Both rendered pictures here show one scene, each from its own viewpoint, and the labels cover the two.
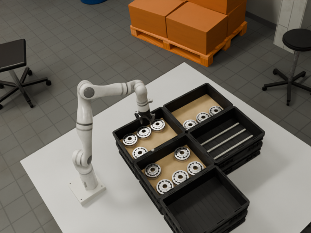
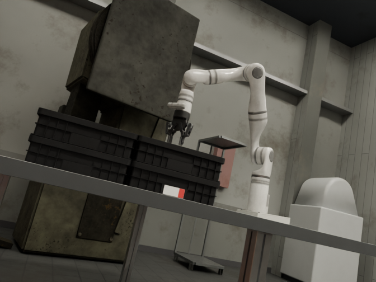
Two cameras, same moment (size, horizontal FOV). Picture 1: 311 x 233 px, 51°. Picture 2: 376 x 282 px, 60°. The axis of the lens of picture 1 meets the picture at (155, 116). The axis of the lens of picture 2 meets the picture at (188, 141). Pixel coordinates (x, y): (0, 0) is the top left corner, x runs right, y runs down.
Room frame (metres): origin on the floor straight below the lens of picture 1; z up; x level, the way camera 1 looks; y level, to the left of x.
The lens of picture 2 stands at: (2.86, 0.39, 0.67)
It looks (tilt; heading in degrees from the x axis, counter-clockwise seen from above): 12 degrees up; 191
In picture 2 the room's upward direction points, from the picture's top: 13 degrees clockwise
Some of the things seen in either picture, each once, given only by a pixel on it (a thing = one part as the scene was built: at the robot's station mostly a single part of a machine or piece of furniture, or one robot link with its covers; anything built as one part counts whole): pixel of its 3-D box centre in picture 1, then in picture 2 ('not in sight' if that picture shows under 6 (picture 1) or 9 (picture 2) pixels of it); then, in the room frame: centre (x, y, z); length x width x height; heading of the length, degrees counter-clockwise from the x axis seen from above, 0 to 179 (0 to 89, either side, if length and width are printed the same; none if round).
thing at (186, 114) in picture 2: (144, 112); (180, 120); (1.43, 0.07, 1.06); 0.08 x 0.08 x 0.09
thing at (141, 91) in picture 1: (140, 94); (188, 88); (1.42, 0.06, 1.23); 0.09 x 0.07 x 0.15; 15
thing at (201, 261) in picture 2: not in sight; (210, 202); (-1.61, 0.04, 0.85); 0.63 x 0.51 x 1.70; 31
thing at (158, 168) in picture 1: (152, 170); not in sight; (1.12, 0.07, 0.86); 0.10 x 0.10 x 0.01
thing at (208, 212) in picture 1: (203, 206); not in sight; (0.83, -0.19, 0.87); 0.40 x 0.30 x 0.11; 115
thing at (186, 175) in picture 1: (180, 177); not in sight; (1.04, -0.09, 0.86); 0.10 x 0.10 x 0.01
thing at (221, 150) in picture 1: (225, 138); not in sight; (1.27, -0.43, 0.87); 0.40 x 0.30 x 0.11; 115
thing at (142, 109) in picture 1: (143, 102); (182, 104); (1.45, 0.06, 1.13); 0.11 x 0.09 x 0.06; 159
